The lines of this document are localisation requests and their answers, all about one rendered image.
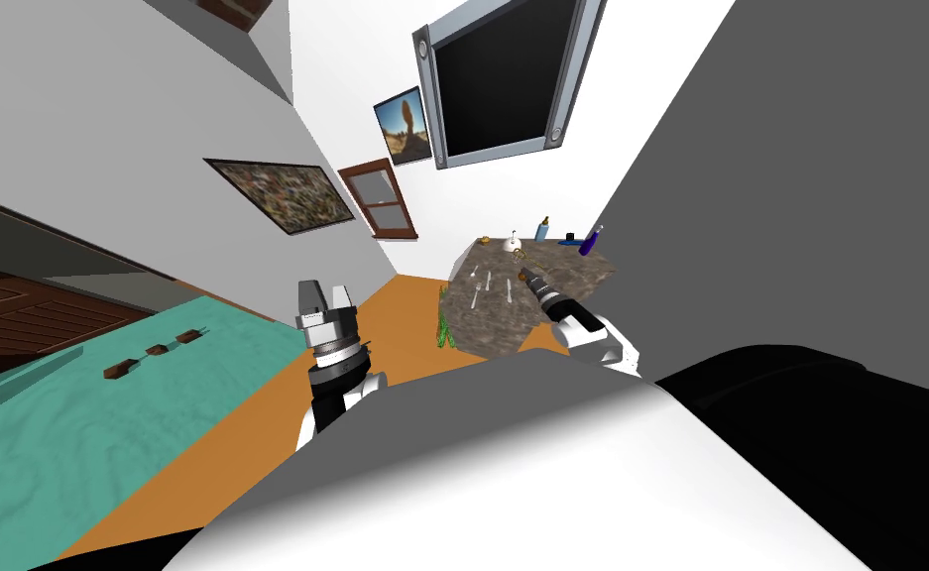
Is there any grey marble table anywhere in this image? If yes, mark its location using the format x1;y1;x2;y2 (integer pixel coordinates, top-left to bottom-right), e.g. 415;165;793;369
438;236;618;360

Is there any blue and brown landscape picture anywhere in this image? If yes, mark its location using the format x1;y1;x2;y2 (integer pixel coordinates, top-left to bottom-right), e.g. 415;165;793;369
373;85;434;168

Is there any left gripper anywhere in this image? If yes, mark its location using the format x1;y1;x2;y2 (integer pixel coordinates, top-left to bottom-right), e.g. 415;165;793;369
294;279;360;351

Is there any grey framed black television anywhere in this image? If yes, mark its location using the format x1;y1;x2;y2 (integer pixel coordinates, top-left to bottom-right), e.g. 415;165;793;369
411;0;610;171

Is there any brown wooden panelled door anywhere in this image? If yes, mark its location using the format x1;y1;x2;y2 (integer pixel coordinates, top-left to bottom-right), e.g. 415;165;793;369
0;258;158;392

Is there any dark framed speckled painting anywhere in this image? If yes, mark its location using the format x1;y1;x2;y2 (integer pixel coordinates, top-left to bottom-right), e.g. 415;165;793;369
202;158;357;238

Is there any brown framed window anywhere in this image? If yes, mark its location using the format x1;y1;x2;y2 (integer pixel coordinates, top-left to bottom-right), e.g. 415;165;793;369
336;158;420;242

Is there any teal cabinet with brown handles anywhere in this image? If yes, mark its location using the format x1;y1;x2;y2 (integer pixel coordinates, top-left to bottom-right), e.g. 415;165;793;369
0;294;316;571

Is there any green plant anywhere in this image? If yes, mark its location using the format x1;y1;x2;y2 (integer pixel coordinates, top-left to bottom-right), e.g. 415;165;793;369
434;285;457;351

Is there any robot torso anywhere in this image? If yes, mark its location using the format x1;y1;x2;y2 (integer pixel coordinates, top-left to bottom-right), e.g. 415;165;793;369
161;348;871;571

